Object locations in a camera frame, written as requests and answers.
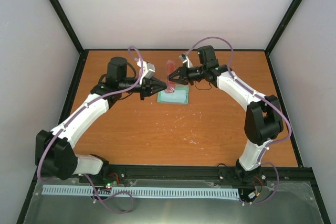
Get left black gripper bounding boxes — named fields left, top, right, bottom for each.
left=119, top=76, right=167, bottom=101

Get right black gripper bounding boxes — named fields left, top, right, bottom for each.
left=166, top=64, right=206, bottom=86

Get red sunglasses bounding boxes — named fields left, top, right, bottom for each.
left=164, top=60, right=176, bottom=93

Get light blue cleaning cloth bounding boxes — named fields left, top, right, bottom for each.
left=160, top=90, right=186, bottom=103

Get grey glasses case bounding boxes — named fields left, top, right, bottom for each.
left=157, top=85, right=189, bottom=105

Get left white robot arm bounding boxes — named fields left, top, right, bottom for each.
left=35, top=57, right=167, bottom=184

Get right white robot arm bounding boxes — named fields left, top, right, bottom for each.
left=169, top=46, right=284, bottom=184

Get metal front plate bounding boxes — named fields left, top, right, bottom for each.
left=24, top=179, right=323, bottom=223

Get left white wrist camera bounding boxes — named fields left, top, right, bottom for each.
left=137, top=60, right=155, bottom=84

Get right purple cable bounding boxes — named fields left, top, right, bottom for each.
left=183, top=36, right=292, bottom=206

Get black aluminium frame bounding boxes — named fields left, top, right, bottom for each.
left=15, top=0, right=332, bottom=224

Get light blue slotted cable duct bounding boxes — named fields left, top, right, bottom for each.
left=41, top=185, right=239, bottom=200

